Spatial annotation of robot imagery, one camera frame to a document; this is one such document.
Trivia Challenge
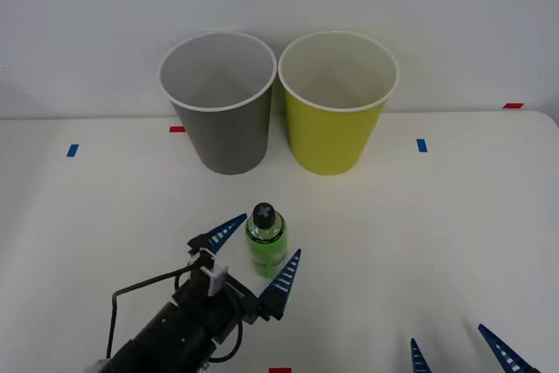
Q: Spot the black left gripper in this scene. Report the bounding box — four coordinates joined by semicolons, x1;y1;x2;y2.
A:
172;213;302;347

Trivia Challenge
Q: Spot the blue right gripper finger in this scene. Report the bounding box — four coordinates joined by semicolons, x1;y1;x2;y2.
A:
477;323;543;373
410;337;429;373

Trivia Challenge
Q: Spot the green bottle with black cap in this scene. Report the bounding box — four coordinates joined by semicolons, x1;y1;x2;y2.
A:
245;202;289;279

